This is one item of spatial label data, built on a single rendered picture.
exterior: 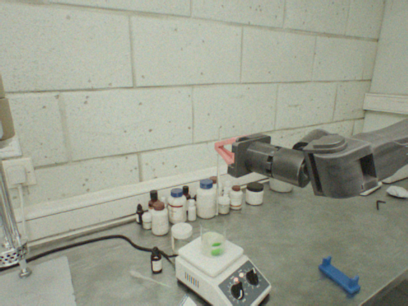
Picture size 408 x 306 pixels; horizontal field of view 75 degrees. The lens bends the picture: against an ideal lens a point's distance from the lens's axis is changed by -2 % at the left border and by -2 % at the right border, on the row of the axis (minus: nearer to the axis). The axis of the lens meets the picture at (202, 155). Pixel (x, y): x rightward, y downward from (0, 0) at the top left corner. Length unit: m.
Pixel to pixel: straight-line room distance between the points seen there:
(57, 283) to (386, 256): 0.89
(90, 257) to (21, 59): 0.57
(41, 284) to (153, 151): 0.52
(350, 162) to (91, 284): 0.65
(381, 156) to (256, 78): 0.85
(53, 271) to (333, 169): 0.71
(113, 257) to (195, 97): 0.61
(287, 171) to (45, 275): 0.65
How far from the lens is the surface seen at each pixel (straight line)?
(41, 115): 0.91
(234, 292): 0.65
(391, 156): 0.45
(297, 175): 0.44
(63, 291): 0.78
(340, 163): 0.40
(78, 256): 0.89
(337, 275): 0.82
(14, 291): 0.83
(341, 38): 1.65
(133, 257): 0.84
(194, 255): 0.68
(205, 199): 0.95
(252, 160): 0.48
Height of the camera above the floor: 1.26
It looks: 18 degrees down
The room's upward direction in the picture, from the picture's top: straight up
